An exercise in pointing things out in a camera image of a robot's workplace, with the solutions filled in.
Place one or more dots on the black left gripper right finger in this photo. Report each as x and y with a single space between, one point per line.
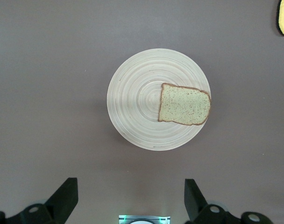
198 200

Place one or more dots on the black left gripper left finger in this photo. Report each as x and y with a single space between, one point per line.
60 200

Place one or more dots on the brown crust bread slice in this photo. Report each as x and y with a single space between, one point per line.
184 105

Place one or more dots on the round light wooden plate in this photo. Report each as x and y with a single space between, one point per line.
132 93

